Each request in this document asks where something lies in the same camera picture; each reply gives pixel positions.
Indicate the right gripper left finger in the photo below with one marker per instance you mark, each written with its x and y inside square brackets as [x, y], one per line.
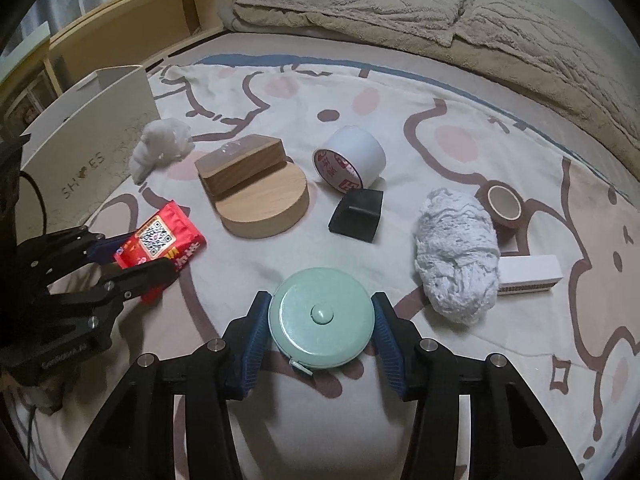
[132, 436]

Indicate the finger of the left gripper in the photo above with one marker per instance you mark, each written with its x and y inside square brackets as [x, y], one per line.
[54, 255]
[113, 289]

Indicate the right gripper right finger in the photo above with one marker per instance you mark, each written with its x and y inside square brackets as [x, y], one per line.
[512, 436]

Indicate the red snack packet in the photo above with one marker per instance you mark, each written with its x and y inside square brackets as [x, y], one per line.
[167, 234]

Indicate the green round tape measure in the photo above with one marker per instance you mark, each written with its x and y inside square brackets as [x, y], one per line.
[320, 318]

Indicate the brown tape roll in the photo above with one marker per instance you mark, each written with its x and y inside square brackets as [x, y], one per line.
[504, 205]

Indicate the black wedge object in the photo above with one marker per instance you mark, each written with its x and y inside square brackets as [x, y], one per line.
[358, 214]

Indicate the white shoe storage box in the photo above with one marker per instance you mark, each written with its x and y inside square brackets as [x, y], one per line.
[79, 148]

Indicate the white small rectangular box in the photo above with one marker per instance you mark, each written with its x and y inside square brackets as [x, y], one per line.
[523, 274]

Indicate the white knotted cloth bundle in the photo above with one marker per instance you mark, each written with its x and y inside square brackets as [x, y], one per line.
[162, 142]

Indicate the round wooden disc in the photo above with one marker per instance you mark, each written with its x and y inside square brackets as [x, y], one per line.
[265, 205]

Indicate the rectangular wooden block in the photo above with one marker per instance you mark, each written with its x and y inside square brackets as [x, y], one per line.
[238, 161]

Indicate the wooden bedside shelf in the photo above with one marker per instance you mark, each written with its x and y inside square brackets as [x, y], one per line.
[115, 33]

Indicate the cartoon patterned blanket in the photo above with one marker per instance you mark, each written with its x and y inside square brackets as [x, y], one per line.
[297, 269]

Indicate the beige quilted duvet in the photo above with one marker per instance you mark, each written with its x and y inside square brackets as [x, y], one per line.
[551, 51]

